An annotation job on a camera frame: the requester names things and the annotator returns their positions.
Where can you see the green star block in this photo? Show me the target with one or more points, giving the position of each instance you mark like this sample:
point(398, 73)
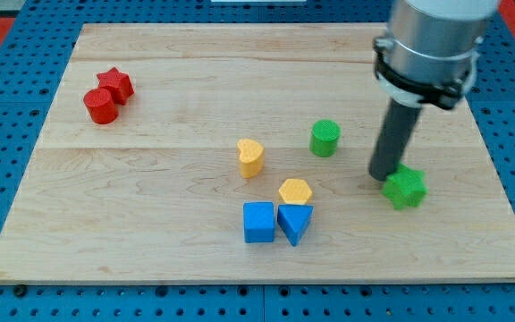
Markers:
point(405, 188)

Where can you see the blue triangle block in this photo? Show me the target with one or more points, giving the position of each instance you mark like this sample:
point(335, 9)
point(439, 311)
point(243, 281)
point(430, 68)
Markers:
point(294, 221)

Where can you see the green cylinder block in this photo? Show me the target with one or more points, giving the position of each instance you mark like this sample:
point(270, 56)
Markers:
point(324, 138)

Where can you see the blue cube block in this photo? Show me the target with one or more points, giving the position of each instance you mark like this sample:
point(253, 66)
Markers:
point(258, 221)

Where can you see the red cylinder block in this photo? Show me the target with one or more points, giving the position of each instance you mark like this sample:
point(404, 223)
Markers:
point(100, 105)

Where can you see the yellow heart block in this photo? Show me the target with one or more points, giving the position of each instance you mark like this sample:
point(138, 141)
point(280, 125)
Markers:
point(251, 156)

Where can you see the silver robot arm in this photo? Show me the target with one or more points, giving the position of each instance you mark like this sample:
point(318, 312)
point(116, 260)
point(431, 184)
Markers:
point(428, 52)

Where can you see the yellow hexagon block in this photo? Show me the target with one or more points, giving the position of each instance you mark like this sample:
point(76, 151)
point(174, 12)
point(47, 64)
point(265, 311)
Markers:
point(295, 191)

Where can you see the red star block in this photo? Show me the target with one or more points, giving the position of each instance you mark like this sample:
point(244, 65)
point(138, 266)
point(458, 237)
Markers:
point(117, 83)

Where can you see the wooden board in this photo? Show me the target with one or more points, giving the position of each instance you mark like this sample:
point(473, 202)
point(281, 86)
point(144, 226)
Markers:
point(156, 196)

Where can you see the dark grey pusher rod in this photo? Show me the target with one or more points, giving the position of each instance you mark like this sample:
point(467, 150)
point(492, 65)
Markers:
point(397, 127)

